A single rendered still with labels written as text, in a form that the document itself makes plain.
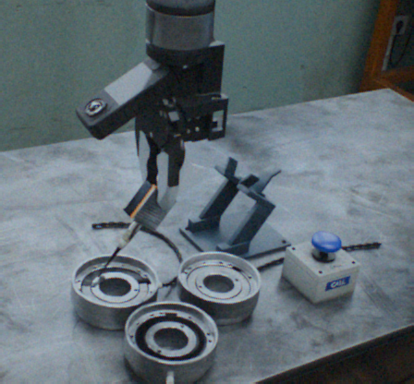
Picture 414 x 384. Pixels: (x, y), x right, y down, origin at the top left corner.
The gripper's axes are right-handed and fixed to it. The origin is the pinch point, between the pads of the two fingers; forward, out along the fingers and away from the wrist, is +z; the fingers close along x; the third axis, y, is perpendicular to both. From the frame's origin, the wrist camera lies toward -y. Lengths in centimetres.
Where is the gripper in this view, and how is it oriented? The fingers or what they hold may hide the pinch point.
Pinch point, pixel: (154, 198)
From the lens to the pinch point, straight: 101.1
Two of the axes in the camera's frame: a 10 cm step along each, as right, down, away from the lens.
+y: 8.5, -2.2, 4.8
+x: -5.3, -4.7, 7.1
